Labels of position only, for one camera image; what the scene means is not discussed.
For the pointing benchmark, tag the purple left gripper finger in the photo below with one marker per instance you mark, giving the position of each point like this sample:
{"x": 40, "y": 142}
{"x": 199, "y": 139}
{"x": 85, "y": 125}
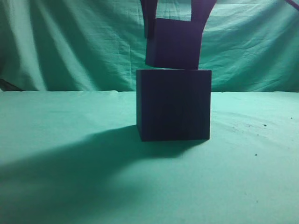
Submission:
{"x": 200, "y": 11}

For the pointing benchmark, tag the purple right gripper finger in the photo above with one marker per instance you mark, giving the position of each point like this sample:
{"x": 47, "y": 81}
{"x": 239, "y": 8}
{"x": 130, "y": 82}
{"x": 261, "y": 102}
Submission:
{"x": 149, "y": 8}

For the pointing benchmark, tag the dark purple cube block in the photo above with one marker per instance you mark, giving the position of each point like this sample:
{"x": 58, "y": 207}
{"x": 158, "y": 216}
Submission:
{"x": 174, "y": 44}

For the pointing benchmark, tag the dark purple groove box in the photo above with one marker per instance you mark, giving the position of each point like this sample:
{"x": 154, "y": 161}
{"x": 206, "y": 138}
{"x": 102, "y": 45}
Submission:
{"x": 173, "y": 104}

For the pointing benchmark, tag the green backdrop cloth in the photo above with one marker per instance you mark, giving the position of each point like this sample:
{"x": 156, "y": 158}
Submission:
{"x": 97, "y": 45}

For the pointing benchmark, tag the green table cloth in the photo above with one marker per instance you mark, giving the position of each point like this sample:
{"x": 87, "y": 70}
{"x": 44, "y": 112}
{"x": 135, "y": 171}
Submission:
{"x": 76, "y": 157}

